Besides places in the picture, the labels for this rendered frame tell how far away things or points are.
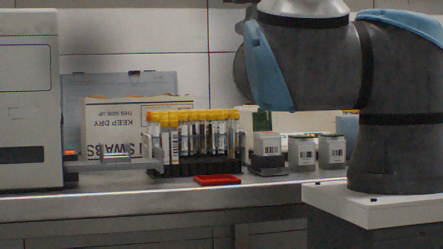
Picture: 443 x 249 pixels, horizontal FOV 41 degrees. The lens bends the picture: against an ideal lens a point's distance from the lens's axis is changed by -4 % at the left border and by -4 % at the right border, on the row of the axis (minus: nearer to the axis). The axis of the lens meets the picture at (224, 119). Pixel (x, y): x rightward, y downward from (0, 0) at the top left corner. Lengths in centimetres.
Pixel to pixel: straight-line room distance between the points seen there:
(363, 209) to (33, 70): 57
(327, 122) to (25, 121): 70
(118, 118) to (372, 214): 74
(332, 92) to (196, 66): 98
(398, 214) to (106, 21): 113
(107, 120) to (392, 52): 72
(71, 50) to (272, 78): 100
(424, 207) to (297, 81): 21
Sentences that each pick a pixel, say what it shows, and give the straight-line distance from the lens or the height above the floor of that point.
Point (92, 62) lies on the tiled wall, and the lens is 166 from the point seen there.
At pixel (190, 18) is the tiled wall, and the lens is 171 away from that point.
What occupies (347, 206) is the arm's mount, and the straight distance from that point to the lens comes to 75.
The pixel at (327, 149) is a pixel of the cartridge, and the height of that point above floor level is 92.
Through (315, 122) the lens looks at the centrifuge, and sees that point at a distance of 141.
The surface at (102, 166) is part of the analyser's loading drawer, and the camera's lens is 104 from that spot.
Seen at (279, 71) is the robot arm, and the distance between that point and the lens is 73.
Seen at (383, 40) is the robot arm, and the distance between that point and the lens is 78.
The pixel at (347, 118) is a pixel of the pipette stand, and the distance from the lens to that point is 127.
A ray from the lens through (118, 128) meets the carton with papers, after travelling 132.
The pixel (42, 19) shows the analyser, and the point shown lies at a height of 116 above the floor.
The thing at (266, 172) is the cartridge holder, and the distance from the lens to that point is 112.
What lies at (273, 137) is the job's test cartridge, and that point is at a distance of 114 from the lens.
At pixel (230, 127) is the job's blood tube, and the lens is 119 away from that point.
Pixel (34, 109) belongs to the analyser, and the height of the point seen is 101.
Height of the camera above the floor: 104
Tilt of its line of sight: 3 degrees down
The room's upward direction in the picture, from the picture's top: 1 degrees counter-clockwise
